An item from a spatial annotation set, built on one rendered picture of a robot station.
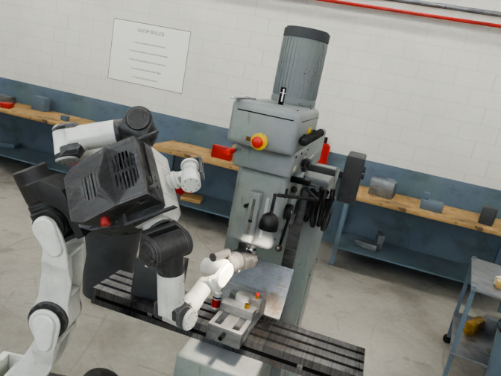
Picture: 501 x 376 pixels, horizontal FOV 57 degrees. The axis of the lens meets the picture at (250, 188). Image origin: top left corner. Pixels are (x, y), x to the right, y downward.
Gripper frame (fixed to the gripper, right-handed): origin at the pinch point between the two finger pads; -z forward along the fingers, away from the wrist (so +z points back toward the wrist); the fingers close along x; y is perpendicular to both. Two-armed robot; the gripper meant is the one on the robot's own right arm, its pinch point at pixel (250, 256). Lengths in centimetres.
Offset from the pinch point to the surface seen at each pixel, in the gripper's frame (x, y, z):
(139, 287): 41, 27, 20
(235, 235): 2.6, -10.7, 10.4
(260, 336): -13.8, 31.7, 0.9
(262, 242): -8.1, -11.0, 7.0
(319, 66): -2, -84, -22
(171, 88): 362, -40, -325
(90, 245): 178, 75, -64
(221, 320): -1.6, 24.7, 15.4
